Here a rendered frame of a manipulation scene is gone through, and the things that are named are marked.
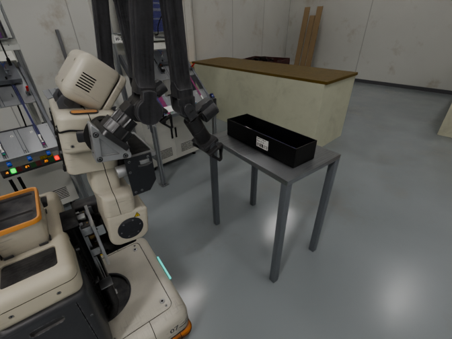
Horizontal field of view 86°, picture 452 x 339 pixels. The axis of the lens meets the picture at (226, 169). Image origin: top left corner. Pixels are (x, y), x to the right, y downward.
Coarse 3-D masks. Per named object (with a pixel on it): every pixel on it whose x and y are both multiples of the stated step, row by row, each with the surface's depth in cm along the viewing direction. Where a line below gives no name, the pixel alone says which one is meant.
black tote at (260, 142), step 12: (228, 120) 159; (240, 120) 166; (252, 120) 165; (264, 120) 155; (228, 132) 163; (240, 132) 152; (252, 132) 143; (264, 132) 159; (276, 132) 150; (288, 132) 142; (252, 144) 146; (264, 144) 137; (276, 144) 130; (288, 144) 145; (300, 144) 138; (312, 144) 127; (276, 156) 133; (288, 156) 126; (300, 156) 125; (312, 156) 132
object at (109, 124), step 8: (120, 112) 68; (96, 120) 71; (104, 120) 68; (112, 120) 67; (120, 120) 68; (128, 120) 69; (104, 128) 65; (112, 128) 67; (120, 128) 68; (128, 128) 70; (104, 136) 64; (112, 136) 66; (120, 136) 69; (128, 136) 71; (120, 144) 68
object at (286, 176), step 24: (216, 144) 159; (240, 144) 152; (216, 168) 176; (264, 168) 126; (288, 168) 126; (312, 168) 125; (336, 168) 142; (216, 192) 186; (288, 192) 120; (216, 216) 198; (312, 240) 174
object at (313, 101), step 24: (216, 72) 386; (240, 72) 349; (264, 72) 320; (288, 72) 317; (312, 72) 314; (336, 72) 311; (216, 96) 408; (240, 96) 366; (264, 96) 333; (288, 96) 305; (312, 96) 281; (336, 96) 298; (288, 120) 319; (312, 120) 293; (336, 120) 326
